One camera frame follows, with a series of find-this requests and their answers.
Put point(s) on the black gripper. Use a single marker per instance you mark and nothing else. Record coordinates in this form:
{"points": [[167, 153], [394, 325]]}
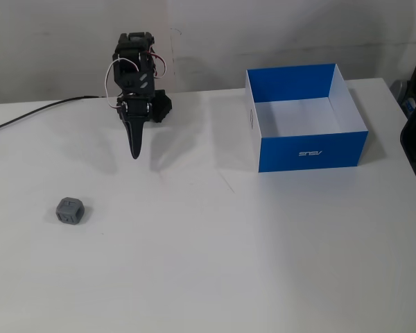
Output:
{"points": [[136, 108]]}

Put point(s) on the gray block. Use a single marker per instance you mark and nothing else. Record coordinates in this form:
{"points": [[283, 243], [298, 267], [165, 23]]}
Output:
{"points": [[68, 211]]}

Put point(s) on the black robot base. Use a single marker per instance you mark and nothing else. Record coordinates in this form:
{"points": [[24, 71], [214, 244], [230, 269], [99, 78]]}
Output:
{"points": [[163, 107]]}

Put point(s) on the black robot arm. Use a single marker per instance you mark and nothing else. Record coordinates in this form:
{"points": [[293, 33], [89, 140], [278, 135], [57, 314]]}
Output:
{"points": [[131, 69]]}

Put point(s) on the blue and white cardboard box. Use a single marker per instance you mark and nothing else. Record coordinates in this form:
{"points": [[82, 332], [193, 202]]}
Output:
{"points": [[308, 152]]}

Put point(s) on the gray rounded object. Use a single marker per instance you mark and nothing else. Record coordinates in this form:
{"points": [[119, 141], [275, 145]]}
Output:
{"points": [[402, 93]]}

